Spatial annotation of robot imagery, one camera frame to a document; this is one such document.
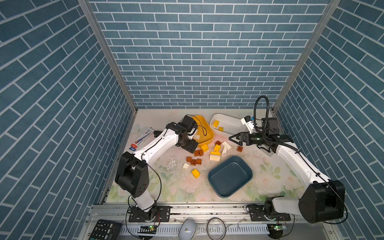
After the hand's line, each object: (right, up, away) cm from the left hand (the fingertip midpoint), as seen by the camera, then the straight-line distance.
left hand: (189, 146), depth 86 cm
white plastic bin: (+26, +11, +26) cm, 38 cm away
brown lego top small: (+18, 0, +13) cm, 22 cm away
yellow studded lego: (+21, +9, +22) cm, 32 cm away
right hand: (+24, +6, -7) cm, 26 cm away
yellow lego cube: (+18, +13, +24) cm, 33 cm away
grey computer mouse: (+1, -32, -24) cm, 40 cm away
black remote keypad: (-37, -36, -18) cm, 55 cm away
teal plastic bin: (+22, -19, 0) cm, 29 cm away
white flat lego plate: (+25, -2, +13) cm, 28 cm away
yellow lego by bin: (+9, -3, +10) cm, 14 cm away
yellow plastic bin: (+11, +5, +18) cm, 22 cm away
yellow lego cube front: (+4, -16, +1) cm, 17 cm away
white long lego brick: (+16, -9, +7) cm, 19 cm away
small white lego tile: (-3, -13, +5) cm, 14 cm away
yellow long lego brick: (+16, -6, +9) cm, 19 cm away
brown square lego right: (+32, -3, +11) cm, 34 cm away
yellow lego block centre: (+17, -3, +10) cm, 20 cm away
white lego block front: (+4, +4, +14) cm, 15 cm away
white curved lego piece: (+22, -4, +10) cm, 25 cm away
